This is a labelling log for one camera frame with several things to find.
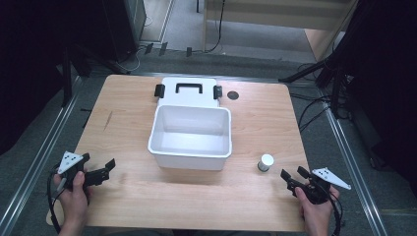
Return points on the aluminium floor rail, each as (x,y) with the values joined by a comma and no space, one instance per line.
(354,170)
(36,164)

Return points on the small white cylindrical can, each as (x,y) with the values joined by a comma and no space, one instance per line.
(266,161)

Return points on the dark round table grommet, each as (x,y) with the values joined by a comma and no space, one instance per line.
(232,95)

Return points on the person's left hand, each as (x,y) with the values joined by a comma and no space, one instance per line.
(73,205)

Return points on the black tripod stand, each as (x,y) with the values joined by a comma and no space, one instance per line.
(334,82)

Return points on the person's right hand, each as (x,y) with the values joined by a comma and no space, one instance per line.
(319,214)

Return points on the small black floor bracket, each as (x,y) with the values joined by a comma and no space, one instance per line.
(163,48)
(189,51)
(148,48)

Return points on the black curtain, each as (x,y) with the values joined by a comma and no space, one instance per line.
(29,65)
(383,82)

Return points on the white plastic storage box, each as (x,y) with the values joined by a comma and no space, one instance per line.
(190,144)

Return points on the light wooden furniture frame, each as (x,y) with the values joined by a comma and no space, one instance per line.
(262,22)

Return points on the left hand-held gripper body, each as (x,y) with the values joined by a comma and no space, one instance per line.
(95,177)

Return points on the black cabinet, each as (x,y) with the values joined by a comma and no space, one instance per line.
(126,26)

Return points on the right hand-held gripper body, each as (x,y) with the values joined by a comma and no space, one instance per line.
(316,190)

